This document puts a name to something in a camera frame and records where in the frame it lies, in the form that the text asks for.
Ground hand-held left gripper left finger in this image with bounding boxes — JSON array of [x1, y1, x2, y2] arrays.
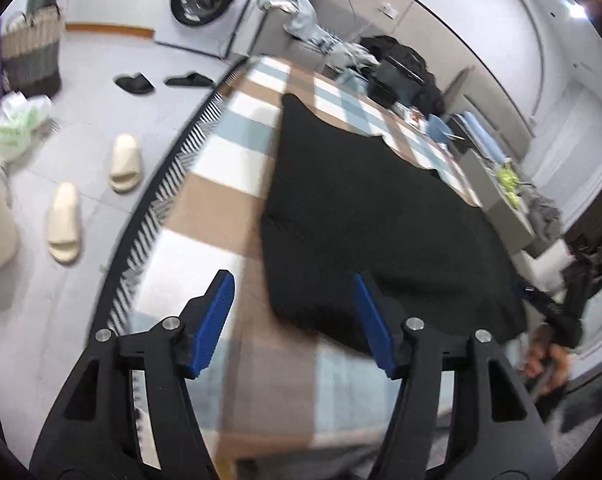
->
[[28, 270, 237, 480]]

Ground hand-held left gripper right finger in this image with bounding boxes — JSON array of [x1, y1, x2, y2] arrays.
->
[[352, 274, 556, 480]]

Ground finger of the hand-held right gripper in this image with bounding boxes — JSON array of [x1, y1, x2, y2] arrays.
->
[[513, 284, 552, 319]]

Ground black knit sweater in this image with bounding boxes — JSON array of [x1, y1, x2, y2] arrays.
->
[[258, 94, 529, 356]]

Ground pale grey clothes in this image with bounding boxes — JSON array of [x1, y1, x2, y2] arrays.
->
[[328, 42, 382, 81]]

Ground light blue clothes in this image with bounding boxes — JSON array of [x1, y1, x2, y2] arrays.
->
[[257, 0, 339, 53]]

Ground person's right hand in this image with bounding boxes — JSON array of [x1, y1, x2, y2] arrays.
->
[[523, 327, 574, 396]]

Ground pale square stool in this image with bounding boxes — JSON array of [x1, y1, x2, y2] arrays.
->
[[513, 237, 574, 293]]

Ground grey blanket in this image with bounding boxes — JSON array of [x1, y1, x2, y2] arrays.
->
[[526, 185, 564, 241]]

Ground grey ottoman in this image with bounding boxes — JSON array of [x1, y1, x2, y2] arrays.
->
[[461, 150, 536, 256]]

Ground checked tablecloth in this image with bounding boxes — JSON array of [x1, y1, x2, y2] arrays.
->
[[106, 55, 482, 466]]

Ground light blue towel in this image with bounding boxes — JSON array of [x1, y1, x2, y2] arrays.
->
[[461, 112, 506, 161]]

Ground beige slipper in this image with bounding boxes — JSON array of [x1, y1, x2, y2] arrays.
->
[[48, 182, 83, 263], [108, 133, 143, 193]]

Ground blue bowl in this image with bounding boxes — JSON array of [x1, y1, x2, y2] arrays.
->
[[428, 114, 454, 143]]

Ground black slipper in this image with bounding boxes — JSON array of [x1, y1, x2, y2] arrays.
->
[[164, 72, 214, 88], [114, 72, 156, 95]]

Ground large black plastic container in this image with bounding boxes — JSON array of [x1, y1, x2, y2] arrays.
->
[[368, 57, 427, 106]]

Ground black jacket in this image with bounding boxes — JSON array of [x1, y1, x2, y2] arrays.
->
[[358, 35, 444, 111]]

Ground white green plastic bag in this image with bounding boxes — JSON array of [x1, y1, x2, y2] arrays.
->
[[0, 92, 53, 161]]

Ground grey sofa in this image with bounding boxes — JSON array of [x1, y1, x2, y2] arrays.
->
[[231, 10, 362, 76]]

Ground white washing machine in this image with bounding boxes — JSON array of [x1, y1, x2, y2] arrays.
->
[[153, 0, 264, 58]]

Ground woven laundry basket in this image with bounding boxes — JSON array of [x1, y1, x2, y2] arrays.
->
[[1, 4, 64, 98]]

